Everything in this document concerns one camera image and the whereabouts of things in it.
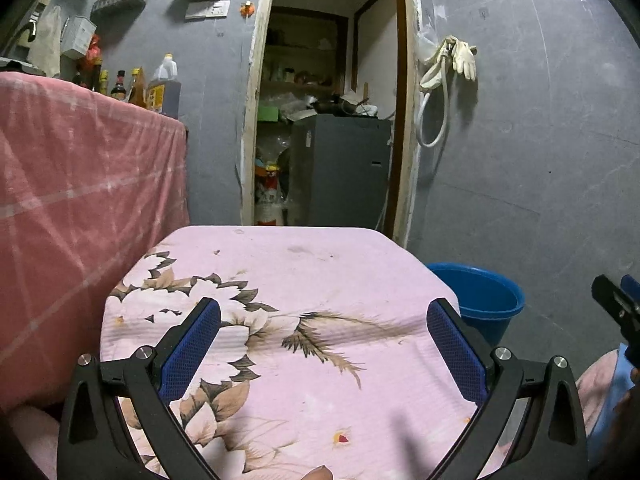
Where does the clear plastic bag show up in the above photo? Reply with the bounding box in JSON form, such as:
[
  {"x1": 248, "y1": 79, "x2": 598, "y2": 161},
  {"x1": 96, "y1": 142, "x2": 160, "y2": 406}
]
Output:
[{"x1": 415, "y1": 30, "x2": 441, "y2": 64}]

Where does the cream rubber glove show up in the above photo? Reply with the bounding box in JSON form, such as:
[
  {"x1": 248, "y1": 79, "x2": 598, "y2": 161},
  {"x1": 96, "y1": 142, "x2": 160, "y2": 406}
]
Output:
[
  {"x1": 419, "y1": 35, "x2": 455, "y2": 92},
  {"x1": 452, "y1": 40, "x2": 478, "y2": 81}
]

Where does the white hose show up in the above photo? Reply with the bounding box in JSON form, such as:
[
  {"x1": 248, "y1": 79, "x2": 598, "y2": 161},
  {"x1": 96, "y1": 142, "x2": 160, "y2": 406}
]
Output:
[{"x1": 416, "y1": 42, "x2": 451, "y2": 149}]

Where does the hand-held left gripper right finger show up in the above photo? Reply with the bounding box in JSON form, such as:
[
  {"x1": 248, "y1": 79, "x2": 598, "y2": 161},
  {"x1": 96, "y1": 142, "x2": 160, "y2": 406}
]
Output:
[{"x1": 426, "y1": 297, "x2": 588, "y2": 480}]

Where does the red hanging bag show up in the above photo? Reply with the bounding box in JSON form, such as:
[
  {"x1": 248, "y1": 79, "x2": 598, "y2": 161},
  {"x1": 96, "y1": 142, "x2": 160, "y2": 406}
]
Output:
[{"x1": 85, "y1": 34, "x2": 104, "y2": 69}]

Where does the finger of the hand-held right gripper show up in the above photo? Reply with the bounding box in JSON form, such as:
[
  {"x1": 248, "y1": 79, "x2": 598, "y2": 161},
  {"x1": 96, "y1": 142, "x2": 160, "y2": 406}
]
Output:
[
  {"x1": 620, "y1": 274, "x2": 640, "y2": 306},
  {"x1": 591, "y1": 274, "x2": 640, "y2": 361}
]

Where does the large oil jug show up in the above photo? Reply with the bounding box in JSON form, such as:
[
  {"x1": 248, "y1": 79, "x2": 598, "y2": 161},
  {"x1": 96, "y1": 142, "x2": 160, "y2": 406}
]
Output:
[{"x1": 146, "y1": 53, "x2": 182, "y2": 120}]

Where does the beige hanging rag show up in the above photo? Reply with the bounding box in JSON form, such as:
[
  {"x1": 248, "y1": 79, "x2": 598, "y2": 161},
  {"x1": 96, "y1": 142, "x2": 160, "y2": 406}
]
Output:
[{"x1": 27, "y1": 5, "x2": 64, "y2": 79}]

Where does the pink floral blanket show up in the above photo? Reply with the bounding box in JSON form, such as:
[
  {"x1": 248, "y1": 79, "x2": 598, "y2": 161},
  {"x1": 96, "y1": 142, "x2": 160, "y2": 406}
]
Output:
[{"x1": 100, "y1": 225, "x2": 506, "y2": 480}]

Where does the wooden door frame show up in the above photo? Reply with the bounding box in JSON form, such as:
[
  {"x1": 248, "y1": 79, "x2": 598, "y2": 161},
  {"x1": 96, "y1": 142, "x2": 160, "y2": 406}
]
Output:
[{"x1": 239, "y1": 0, "x2": 422, "y2": 248}]

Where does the blue plastic bucket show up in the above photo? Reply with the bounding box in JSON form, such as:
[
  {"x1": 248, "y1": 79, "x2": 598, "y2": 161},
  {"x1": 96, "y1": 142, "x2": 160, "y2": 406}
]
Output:
[{"x1": 427, "y1": 262, "x2": 526, "y2": 349}]

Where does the wooden shelf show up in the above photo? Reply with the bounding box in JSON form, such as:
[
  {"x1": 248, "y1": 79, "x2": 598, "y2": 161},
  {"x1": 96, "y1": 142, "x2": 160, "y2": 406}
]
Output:
[{"x1": 262, "y1": 7, "x2": 349, "y2": 89}]

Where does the black faucet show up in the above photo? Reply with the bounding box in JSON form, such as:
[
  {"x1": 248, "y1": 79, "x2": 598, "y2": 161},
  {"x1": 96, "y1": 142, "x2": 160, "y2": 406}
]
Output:
[{"x1": 7, "y1": 19, "x2": 40, "y2": 57}]

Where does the person's left leg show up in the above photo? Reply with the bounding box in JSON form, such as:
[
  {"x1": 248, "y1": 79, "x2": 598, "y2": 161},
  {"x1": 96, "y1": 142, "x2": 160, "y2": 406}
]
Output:
[{"x1": 9, "y1": 405, "x2": 59, "y2": 480}]

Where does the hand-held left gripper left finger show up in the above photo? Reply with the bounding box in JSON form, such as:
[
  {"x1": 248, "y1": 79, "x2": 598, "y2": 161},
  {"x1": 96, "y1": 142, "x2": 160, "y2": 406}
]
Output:
[{"x1": 56, "y1": 297, "x2": 222, "y2": 480}]

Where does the wall socket plate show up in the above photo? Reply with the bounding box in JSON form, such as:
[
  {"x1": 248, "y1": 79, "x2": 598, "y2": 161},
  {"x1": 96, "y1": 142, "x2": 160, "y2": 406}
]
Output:
[{"x1": 185, "y1": 1, "x2": 231, "y2": 21}]

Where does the dark pan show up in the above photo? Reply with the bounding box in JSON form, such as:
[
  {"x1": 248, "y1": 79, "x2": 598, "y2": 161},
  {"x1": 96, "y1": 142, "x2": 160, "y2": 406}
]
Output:
[{"x1": 310, "y1": 95, "x2": 381, "y2": 117}]

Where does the grey refrigerator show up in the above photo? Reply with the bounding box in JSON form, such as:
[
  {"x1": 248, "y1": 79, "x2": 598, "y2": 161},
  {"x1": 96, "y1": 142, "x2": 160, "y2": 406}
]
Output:
[{"x1": 289, "y1": 114, "x2": 394, "y2": 232}]

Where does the red checked cloth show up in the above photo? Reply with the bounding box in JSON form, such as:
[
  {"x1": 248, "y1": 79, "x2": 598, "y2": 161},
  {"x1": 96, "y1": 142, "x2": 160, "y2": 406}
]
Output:
[{"x1": 0, "y1": 71, "x2": 191, "y2": 411}]

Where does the person's right forearm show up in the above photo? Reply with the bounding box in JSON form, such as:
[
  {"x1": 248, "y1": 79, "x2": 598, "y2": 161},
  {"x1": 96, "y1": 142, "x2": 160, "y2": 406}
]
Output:
[{"x1": 587, "y1": 345, "x2": 640, "y2": 480}]

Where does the white wall box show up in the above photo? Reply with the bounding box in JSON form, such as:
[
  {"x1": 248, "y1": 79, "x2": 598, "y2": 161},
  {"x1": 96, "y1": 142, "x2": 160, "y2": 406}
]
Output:
[{"x1": 61, "y1": 16, "x2": 98, "y2": 60}]

